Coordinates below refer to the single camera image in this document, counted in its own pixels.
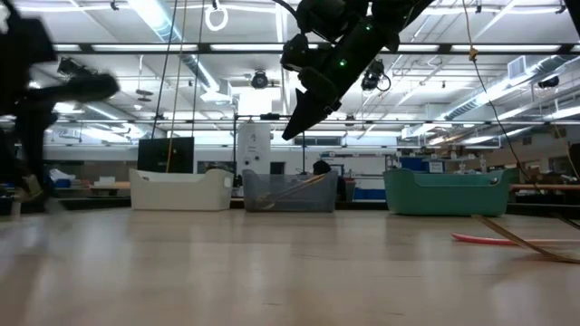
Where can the gold fork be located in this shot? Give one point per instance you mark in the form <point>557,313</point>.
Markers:
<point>294,190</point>

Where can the black ceiling camera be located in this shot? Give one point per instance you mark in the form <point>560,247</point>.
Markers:
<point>72,68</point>
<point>259,80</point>
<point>374,79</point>

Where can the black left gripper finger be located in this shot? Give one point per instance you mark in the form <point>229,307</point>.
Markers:
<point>34,140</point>

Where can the black panel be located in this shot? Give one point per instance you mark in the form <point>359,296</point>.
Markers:
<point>156,156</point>

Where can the black table frame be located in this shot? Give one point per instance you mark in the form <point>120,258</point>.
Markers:
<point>90,204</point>

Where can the blue crate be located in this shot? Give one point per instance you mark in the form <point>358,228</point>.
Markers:
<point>412,164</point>

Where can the wooden utensil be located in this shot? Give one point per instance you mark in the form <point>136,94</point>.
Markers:
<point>512,236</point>

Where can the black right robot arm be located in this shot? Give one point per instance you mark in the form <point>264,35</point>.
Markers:
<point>399,13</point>

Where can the teal plastic bin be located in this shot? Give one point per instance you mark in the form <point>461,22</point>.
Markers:
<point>446,194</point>

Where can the person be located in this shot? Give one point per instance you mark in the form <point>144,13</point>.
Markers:
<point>321,167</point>

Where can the pink-red cutlery piece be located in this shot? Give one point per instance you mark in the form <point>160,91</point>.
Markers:
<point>480,239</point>

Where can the white cabinet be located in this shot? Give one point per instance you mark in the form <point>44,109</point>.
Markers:
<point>254,149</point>

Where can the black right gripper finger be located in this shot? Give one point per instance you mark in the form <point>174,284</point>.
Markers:
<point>308,115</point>

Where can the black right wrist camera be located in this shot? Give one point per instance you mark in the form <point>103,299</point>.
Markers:
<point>331,18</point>

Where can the white plastic bin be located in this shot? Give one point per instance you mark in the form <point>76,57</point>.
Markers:
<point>181,190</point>

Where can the grey translucent plastic bin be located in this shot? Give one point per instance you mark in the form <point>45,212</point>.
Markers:
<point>317,199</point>

